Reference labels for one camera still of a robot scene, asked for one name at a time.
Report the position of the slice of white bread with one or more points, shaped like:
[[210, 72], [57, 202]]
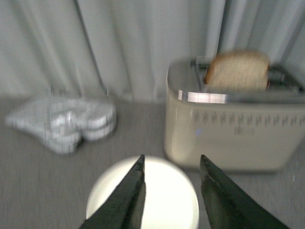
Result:
[[238, 71]]

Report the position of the right grey curtain panel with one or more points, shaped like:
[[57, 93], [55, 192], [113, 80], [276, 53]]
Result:
[[132, 42]]

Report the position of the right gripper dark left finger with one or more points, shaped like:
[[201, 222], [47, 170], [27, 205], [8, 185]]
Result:
[[124, 207]]

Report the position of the beige two-slot toaster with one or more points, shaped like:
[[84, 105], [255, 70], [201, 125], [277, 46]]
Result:
[[239, 131]]

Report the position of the lower silver quilted oven mitt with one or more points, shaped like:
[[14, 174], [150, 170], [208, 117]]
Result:
[[66, 142]]

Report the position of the round white plate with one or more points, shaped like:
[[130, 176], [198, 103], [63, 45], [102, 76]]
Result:
[[171, 201]]

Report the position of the left grey curtain panel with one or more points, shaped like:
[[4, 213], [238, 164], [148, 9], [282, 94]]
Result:
[[43, 45]]

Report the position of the upper silver quilted oven mitt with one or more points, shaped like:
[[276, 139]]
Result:
[[52, 112]]

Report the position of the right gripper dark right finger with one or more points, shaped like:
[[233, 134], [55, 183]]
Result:
[[228, 206]]

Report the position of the grey curtain panel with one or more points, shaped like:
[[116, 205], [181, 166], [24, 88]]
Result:
[[43, 45], [132, 42]]

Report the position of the silver quilted oven mitt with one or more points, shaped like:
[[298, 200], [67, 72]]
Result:
[[52, 112], [66, 142]]

